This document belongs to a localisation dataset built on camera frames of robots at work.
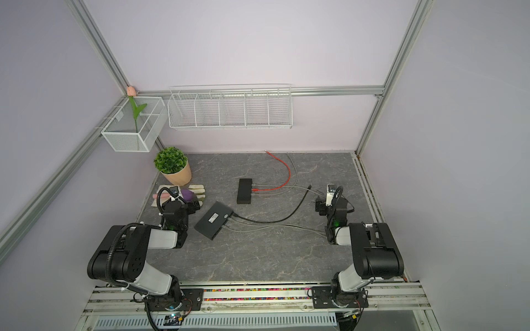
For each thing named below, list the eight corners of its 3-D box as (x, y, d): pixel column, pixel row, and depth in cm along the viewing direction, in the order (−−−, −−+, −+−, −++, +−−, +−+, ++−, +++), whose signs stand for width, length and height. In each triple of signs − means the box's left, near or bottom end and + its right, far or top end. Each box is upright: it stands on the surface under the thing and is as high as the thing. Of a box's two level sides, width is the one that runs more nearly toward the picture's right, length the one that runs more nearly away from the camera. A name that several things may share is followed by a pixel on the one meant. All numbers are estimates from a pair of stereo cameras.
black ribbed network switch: (236, 203, 102) (236, 201, 100) (239, 181, 111) (239, 178, 109) (250, 203, 102) (250, 201, 100) (252, 181, 111) (252, 178, 109)
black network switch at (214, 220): (195, 228, 94) (193, 226, 92) (217, 203, 102) (216, 200, 100) (212, 240, 90) (211, 237, 88) (234, 213, 99) (233, 210, 97)
